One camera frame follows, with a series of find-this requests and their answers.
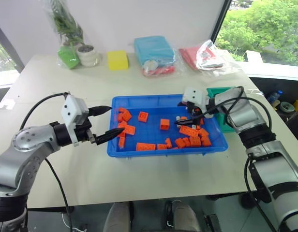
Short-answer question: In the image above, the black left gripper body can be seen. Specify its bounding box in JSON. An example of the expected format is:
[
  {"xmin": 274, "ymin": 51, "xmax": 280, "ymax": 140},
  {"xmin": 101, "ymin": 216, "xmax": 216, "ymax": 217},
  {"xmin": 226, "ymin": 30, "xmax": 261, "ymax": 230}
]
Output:
[{"xmin": 74, "ymin": 116, "xmax": 98, "ymax": 145}]

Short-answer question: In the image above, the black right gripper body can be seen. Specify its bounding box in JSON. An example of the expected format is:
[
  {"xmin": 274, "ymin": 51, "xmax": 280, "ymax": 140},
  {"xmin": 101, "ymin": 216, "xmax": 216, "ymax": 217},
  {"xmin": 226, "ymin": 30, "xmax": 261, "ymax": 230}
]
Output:
[{"xmin": 186, "ymin": 101, "xmax": 208, "ymax": 119}]

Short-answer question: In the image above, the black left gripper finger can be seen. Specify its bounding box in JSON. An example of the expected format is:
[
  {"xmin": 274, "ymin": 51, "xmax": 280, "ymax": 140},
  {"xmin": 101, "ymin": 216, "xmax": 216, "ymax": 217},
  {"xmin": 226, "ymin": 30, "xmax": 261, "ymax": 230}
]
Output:
[
  {"xmin": 95, "ymin": 127, "xmax": 126, "ymax": 146},
  {"xmin": 88, "ymin": 105, "xmax": 113, "ymax": 118}
]

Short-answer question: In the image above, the green plastic bin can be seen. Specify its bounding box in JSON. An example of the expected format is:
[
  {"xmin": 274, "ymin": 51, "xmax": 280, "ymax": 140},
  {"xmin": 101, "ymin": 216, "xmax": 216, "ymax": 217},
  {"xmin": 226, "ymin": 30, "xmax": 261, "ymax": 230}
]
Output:
[{"xmin": 206, "ymin": 86, "xmax": 237, "ymax": 133}]

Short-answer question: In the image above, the blue plastic bin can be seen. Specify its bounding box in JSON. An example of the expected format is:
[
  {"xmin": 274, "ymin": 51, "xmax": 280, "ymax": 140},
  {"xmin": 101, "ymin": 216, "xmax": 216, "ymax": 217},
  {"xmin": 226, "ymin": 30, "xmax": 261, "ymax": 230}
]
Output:
[{"xmin": 106, "ymin": 94, "xmax": 230, "ymax": 159}]

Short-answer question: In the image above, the yellow block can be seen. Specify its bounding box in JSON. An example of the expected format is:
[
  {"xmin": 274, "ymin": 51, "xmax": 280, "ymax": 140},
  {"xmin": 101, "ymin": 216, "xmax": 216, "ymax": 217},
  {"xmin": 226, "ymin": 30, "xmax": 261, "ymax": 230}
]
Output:
[{"xmin": 106, "ymin": 50, "xmax": 130, "ymax": 71}]

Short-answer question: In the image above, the bag of red items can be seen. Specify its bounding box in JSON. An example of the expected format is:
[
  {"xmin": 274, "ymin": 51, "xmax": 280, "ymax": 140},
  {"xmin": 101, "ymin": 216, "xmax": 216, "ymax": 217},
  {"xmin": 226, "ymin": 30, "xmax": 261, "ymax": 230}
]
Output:
[{"xmin": 179, "ymin": 39, "xmax": 242, "ymax": 73}]

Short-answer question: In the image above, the white plant pot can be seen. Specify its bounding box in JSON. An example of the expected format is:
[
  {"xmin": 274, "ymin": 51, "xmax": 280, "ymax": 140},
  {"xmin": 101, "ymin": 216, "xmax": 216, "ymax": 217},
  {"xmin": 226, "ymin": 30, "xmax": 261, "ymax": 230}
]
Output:
[{"xmin": 77, "ymin": 44, "xmax": 101, "ymax": 67}]

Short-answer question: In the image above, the bag of blue cloth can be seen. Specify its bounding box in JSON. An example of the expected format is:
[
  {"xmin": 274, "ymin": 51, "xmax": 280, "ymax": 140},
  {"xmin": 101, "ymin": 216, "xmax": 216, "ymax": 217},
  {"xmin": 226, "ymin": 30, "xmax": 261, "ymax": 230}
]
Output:
[{"xmin": 133, "ymin": 36, "xmax": 177, "ymax": 77}]

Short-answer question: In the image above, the green block in bag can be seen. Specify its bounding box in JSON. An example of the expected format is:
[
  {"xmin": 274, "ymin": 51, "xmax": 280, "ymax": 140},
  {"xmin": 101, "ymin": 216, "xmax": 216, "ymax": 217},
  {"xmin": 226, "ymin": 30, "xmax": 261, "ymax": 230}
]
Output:
[{"xmin": 57, "ymin": 45, "xmax": 81, "ymax": 70}]

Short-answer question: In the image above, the white box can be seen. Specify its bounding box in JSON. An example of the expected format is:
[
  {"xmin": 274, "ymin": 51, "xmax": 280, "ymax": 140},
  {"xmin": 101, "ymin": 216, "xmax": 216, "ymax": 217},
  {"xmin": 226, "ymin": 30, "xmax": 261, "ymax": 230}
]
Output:
[{"xmin": 243, "ymin": 50, "xmax": 264, "ymax": 64}]

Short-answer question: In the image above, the blue capped plastic bottle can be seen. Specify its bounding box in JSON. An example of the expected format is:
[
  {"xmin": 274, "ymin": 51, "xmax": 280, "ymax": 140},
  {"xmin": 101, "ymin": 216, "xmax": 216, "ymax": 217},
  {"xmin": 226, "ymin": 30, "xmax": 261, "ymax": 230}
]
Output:
[{"xmin": 267, "ymin": 89, "xmax": 284, "ymax": 104}]

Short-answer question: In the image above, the grey rounded shape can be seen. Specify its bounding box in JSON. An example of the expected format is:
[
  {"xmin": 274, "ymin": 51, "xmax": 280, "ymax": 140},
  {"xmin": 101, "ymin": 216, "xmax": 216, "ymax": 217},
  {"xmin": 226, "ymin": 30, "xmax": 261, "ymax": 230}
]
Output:
[
  {"xmin": 171, "ymin": 200, "xmax": 201, "ymax": 232},
  {"xmin": 102, "ymin": 202, "xmax": 132, "ymax": 232}
]

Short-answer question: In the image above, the bagged green plant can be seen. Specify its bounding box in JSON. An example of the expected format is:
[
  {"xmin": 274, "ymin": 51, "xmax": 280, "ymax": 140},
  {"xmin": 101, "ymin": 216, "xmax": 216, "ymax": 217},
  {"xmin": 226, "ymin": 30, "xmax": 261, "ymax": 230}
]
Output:
[{"xmin": 42, "ymin": 0, "xmax": 86, "ymax": 46}]

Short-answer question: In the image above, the black round table foot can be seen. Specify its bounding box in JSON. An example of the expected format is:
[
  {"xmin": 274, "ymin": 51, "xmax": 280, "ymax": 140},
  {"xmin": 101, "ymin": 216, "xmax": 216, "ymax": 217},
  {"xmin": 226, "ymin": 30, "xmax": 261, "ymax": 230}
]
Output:
[{"xmin": 240, "ymin": 190, "xmax": 259, "ymax": 209}]

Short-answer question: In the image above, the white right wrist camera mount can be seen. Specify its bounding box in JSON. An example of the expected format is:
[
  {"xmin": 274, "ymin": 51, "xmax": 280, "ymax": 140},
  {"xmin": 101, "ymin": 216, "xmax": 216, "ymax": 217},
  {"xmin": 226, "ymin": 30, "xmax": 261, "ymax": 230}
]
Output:
[{"xmin": 181, "ymin": 87, "xmax": 210, "ymax": 111}]

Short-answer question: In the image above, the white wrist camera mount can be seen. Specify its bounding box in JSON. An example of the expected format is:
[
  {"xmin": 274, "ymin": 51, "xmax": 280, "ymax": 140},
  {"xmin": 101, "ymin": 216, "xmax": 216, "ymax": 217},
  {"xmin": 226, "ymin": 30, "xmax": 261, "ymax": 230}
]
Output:
[
  {"xmin": 181, "ymin": 87, "xmax": 210, "ymax": 111},
  {"xmin": 61, "ymin": 94, "xmax": 90, "ymax": 147}
]

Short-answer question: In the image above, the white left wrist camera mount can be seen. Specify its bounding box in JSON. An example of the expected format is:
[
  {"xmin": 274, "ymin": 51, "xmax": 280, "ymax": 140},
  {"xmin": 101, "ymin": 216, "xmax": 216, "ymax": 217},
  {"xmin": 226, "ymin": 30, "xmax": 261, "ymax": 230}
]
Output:
[{"xmin": 61, "ymin": 94, "xmax": 90, "ymax": 147}]

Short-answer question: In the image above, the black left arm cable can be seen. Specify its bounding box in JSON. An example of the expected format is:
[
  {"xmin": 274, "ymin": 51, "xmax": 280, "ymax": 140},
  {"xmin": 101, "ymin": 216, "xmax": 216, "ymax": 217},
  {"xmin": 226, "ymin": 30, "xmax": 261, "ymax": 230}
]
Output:
[
  {"xmin": 44, "ymin": 158, "xmax": 74, "ymax": 232},
  {"xmin": 19, "ymin": 92, "xmax": 68, "ymax": 131}
]

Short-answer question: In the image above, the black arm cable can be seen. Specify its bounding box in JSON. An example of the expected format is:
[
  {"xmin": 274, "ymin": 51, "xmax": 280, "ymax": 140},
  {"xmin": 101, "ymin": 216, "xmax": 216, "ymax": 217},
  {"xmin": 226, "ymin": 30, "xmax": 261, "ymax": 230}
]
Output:
[
  {"xmin": 243, "ymin": 156, "xmax": 286, "ymax": 232},
  {"xmin": 19, "ymin": 92, "xmax": 68, "ymax": 131},
  {"xmin": 44, "ymin": 158, "xmax": 74, "ymax": 232},
  {"xmin": 199, "ymin": 86, "xmax": 273, "ymax": 136}
]

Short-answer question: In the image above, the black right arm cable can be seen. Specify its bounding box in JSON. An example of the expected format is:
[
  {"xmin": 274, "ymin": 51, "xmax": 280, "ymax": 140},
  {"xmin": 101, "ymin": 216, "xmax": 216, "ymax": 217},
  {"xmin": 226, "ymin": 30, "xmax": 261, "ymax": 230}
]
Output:
[
  {"xmin": 199, "ymin": 86, "xmax": 273, "ymax": 136},
  {"xmin": 243, "ymin": 156, "xmax": 286, "ymax": 232}
]

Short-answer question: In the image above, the black window post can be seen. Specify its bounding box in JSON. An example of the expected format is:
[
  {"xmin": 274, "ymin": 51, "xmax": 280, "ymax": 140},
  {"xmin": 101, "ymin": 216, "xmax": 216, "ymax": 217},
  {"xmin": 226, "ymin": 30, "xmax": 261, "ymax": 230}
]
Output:
[{"xmin": 210, "ymin": 0, "xmax": 233, "ymax": 43}]

